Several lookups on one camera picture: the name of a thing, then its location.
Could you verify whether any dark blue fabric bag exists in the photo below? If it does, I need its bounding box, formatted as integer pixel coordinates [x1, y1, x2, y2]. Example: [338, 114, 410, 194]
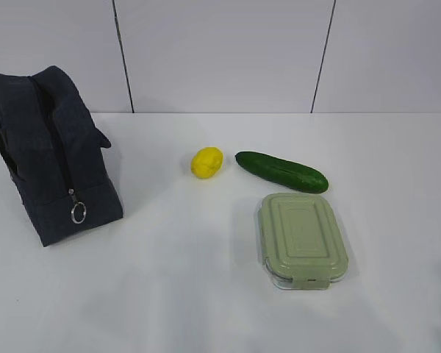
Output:
[0, 65, 123, 246]

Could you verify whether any yellow lemon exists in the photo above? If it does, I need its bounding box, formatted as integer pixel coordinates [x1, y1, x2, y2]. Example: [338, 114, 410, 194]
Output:
[190, 146, 223, 179]

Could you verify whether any metal zipper pull ring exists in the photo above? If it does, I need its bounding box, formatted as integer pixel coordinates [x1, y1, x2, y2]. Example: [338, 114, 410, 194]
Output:
[68, 188, 88, 224]

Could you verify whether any green cucumber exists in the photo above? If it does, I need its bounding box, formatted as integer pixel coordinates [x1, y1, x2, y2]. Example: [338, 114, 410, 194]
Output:
[235, 151, 329, 194]

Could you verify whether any green lidded glass container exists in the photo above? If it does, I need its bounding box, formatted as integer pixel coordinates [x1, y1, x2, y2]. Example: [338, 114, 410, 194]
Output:
[258, 193, 348, 290]

